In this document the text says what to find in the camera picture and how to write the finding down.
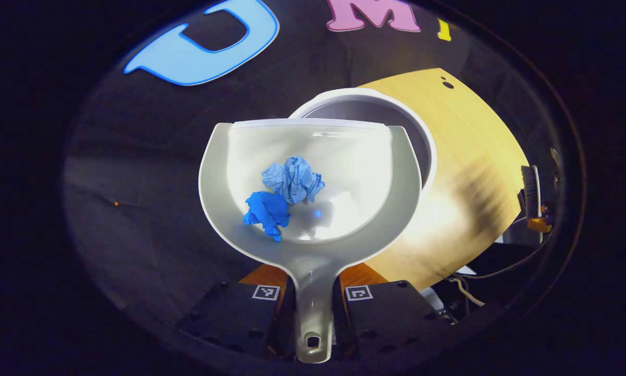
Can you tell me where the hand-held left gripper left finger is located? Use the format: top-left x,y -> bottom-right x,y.
179,264 -> 296,361

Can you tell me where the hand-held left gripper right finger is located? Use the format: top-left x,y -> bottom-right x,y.
334,262 -> 452,361

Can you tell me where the small grey broom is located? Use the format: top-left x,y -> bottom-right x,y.
518,164 -> 544,220

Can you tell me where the dark blue paper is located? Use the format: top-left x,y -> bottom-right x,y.
242,191 -> 291,243

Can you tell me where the grey plastic dustpan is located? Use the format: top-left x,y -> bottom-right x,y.
198,119 -> 423,364

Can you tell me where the light blue paper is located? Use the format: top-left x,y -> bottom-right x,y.
261,156 -> 326,205

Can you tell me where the white ribbed garbage bin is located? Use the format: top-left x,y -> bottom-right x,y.
288,88 -> 438,198

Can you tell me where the black cable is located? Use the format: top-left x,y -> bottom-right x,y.
469,238 -> 549,280

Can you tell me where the white cable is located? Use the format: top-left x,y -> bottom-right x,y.
447,276 -> 486,308

